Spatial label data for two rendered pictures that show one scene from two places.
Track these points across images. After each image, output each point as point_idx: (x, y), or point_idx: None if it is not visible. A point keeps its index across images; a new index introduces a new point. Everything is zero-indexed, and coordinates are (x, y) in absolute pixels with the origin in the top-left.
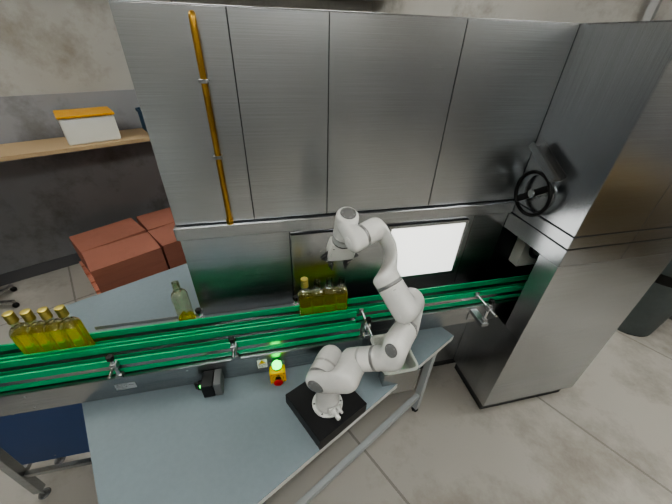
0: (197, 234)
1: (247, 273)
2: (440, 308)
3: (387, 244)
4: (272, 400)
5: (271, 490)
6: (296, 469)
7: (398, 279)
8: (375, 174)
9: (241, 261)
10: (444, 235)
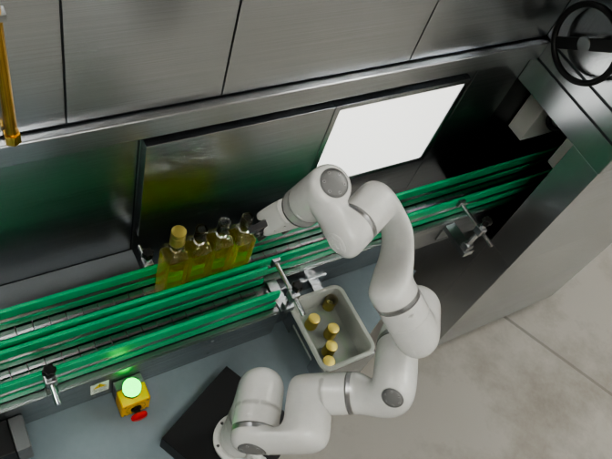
0: None
1: (40, 219)
2: None
3: (396, 229)
4: (133, 447)
5: None
6: None
7: (416, 296)
8: (329, 17)
9: (29, 201)
10: (424, 107)
